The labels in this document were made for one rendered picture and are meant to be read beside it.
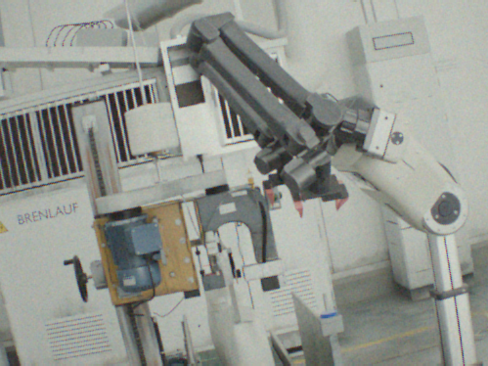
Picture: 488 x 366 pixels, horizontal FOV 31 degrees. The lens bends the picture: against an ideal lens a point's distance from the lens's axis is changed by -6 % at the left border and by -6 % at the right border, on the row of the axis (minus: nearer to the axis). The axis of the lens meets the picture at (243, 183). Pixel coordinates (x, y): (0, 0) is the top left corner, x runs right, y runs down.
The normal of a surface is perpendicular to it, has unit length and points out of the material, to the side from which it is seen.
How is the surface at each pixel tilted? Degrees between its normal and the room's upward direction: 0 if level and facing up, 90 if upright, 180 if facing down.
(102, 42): 88
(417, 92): 90
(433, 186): 115
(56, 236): 90
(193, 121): 90
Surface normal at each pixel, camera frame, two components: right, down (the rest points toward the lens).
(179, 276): 0.09, 0.04
